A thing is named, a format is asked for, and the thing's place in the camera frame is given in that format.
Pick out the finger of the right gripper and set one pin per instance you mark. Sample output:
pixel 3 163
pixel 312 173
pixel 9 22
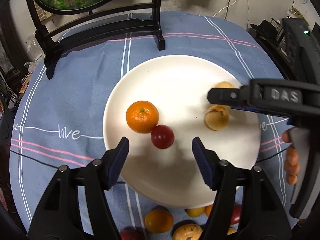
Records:
pixel 259 111
pixel 229 96

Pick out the large red plum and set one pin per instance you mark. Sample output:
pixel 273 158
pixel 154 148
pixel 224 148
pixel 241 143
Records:
pixel 132 234

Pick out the orange mandarin on table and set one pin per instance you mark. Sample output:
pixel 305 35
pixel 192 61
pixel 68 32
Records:
pixel 158 221

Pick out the large orange mandarin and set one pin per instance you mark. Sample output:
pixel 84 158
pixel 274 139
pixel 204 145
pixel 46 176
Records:
pixel 142 116

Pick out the tan spotted passion fruit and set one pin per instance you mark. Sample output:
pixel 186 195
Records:
pixel 217 117

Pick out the tan round fruit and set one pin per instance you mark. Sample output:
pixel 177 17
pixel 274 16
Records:
pixel 224 84

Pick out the person right hand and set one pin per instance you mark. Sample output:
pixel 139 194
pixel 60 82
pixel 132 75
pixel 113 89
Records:
pixel 291 165

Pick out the white round plate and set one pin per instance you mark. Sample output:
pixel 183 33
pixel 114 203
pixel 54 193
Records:
pixel 177 85

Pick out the large tan spotted fruit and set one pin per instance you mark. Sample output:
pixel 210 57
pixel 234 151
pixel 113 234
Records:
pixel 187 232

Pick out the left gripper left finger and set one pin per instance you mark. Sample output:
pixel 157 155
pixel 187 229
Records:
pixel 57 215

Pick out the small orange mandarin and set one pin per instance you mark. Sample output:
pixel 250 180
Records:
pixel 207 210

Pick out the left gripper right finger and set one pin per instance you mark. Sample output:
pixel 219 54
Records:
pixel 262 215

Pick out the small yellow fruit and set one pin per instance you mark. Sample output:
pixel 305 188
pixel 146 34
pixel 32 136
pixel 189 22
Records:
pixel 196 212

